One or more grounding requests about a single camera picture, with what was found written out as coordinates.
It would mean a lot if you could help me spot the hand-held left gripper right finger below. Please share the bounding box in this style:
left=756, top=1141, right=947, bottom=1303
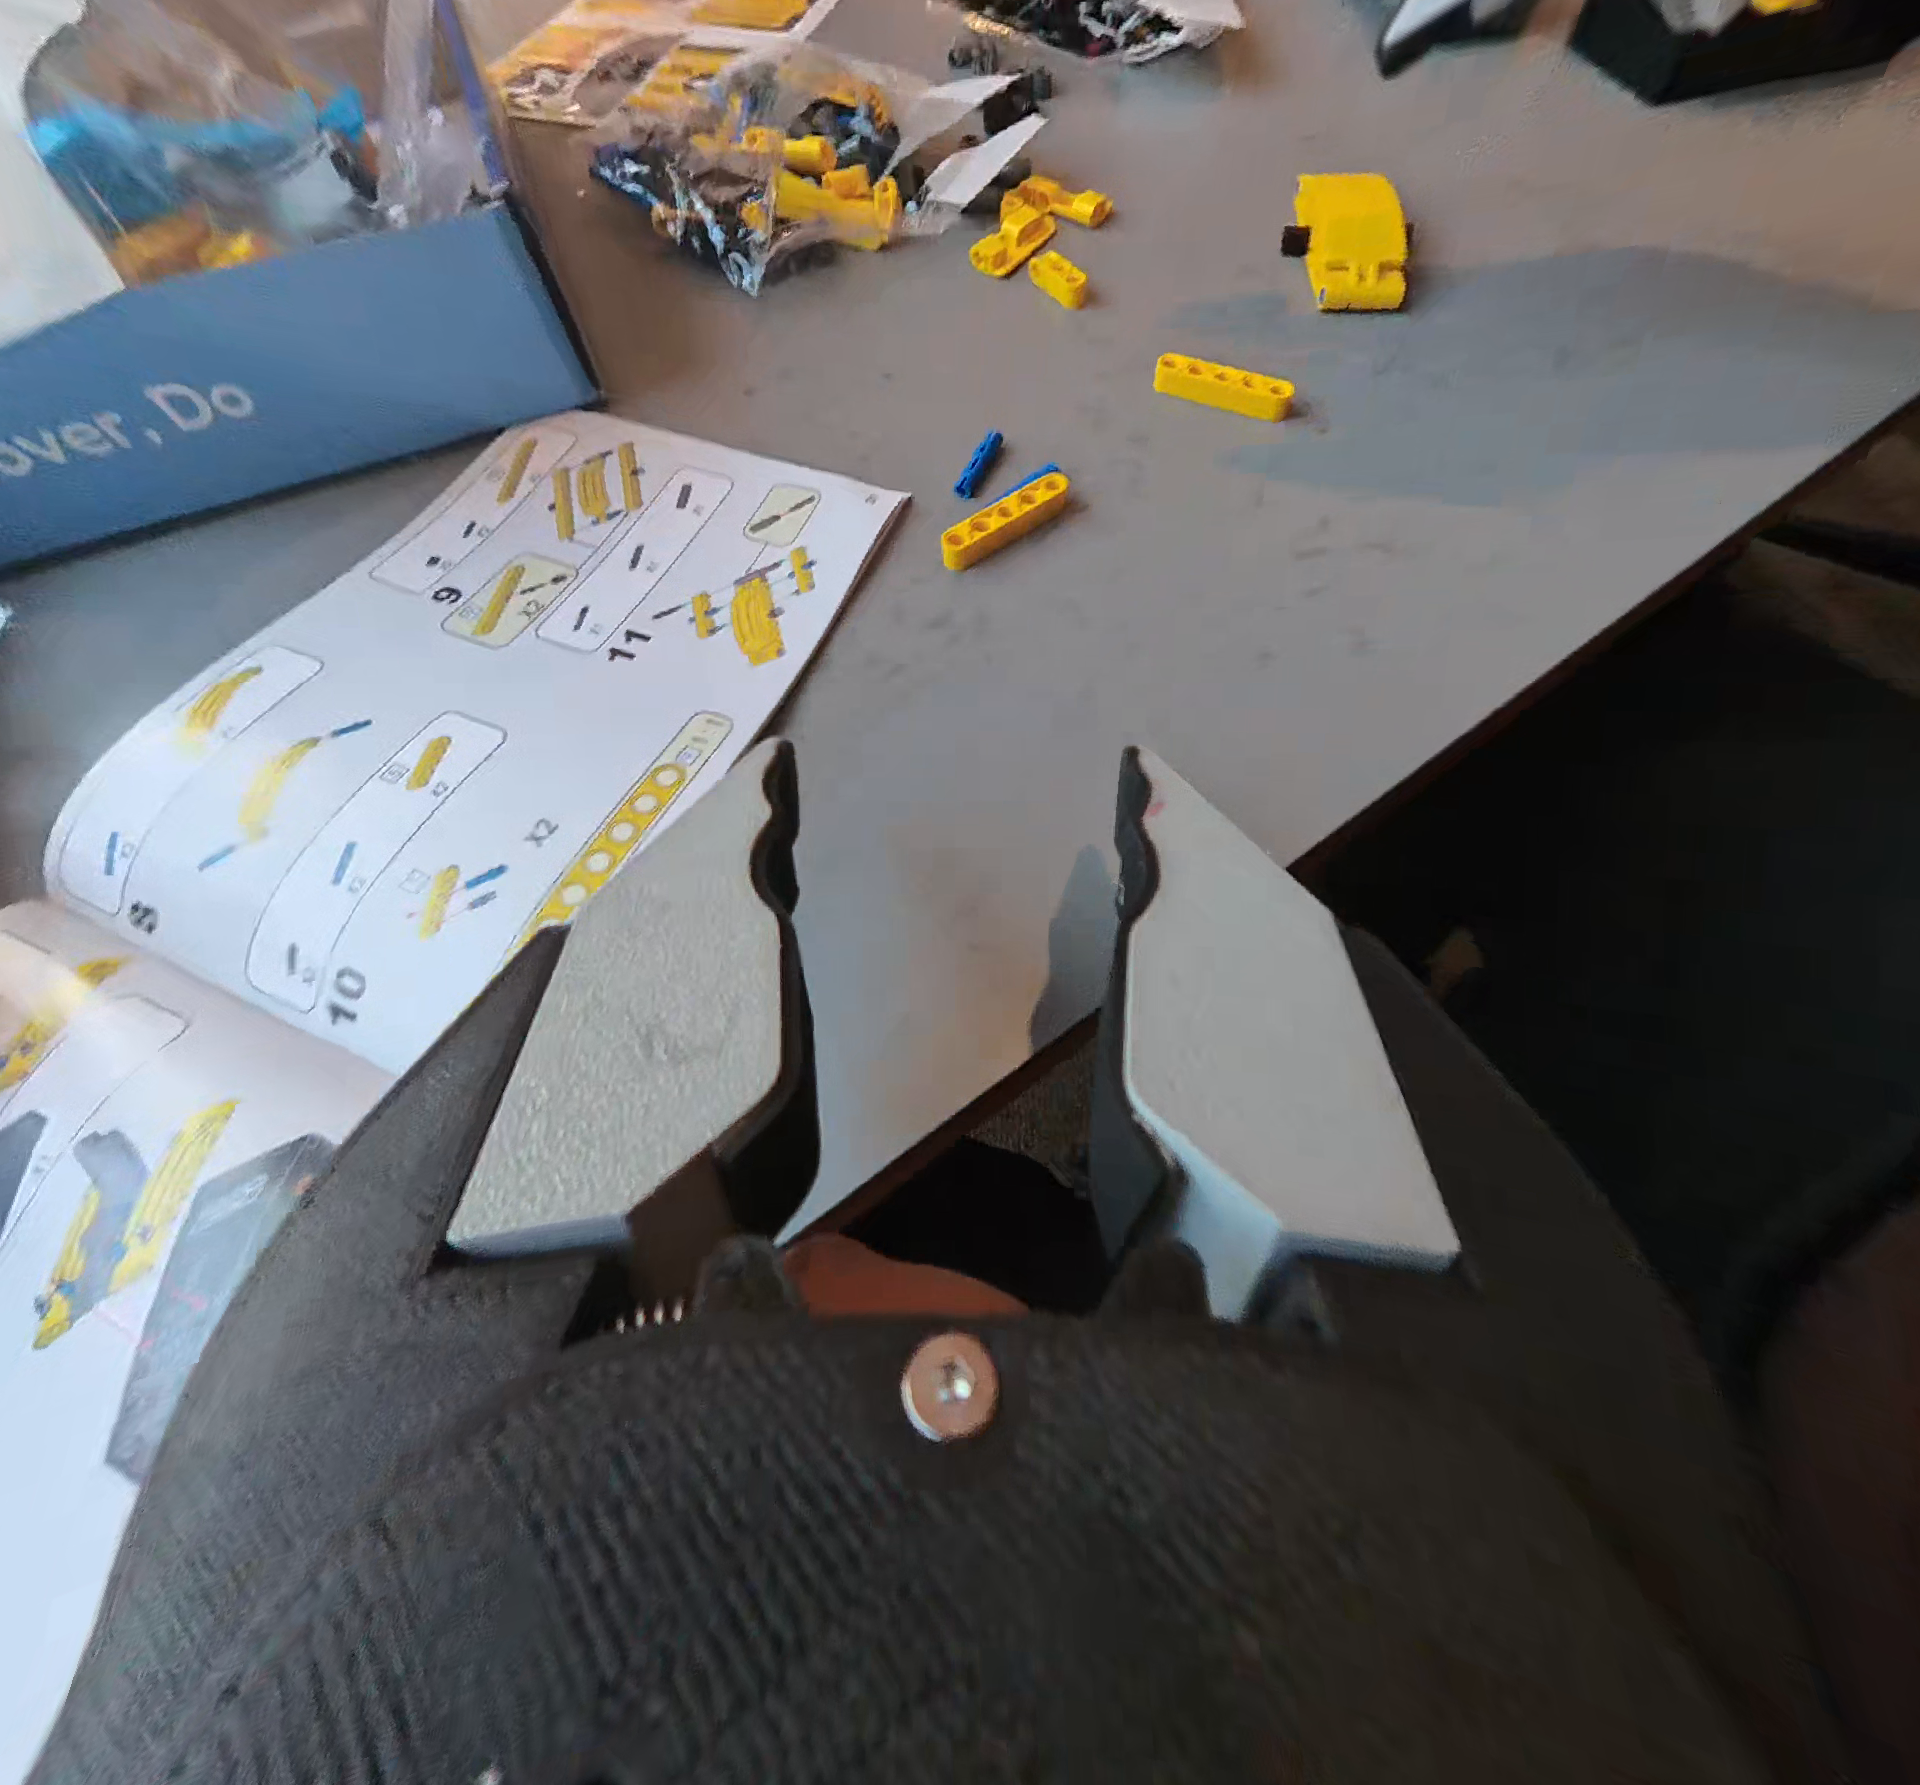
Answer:
left=1082, top=746, right=1468, bottom=1325

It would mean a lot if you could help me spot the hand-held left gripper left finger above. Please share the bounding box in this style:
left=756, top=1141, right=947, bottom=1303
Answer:
left=445, top=739, right=820, bottom=1264

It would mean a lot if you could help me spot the yellow five-hole beam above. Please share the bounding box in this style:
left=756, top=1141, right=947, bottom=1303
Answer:
left=1157, top=348, right=1299, bottom=422
left=937, top=472, right=1072, bottom=572

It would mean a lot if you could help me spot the clear bag of black pins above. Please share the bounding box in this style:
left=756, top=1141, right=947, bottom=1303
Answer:
left=932, top=0, right=1250, bottom=63

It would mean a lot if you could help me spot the yellow panel brick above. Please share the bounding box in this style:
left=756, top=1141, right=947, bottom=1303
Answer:
left=1277, top=172, right=1417, bottom=314

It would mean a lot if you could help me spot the white instruction booklet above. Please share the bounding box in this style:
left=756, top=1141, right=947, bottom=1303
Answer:
left=0, top=408, right=914, bottom=1729

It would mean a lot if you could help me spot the yellow black sticker sheet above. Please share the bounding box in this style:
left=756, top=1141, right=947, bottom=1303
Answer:
left=482, top=0, right=885, bottom=133

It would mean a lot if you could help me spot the clear bag of mixed bricks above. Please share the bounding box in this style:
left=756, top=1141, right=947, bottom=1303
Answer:
left=587, top=46, right=1052, bottom=298

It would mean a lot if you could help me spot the blue cardboard kit box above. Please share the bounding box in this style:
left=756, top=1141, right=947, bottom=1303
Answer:
left=0, top=0, right=610, bottom=572

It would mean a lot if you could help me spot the clear bag of blue parts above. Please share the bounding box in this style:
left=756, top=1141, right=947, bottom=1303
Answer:
left=0, top=0, right=506, bottom=298

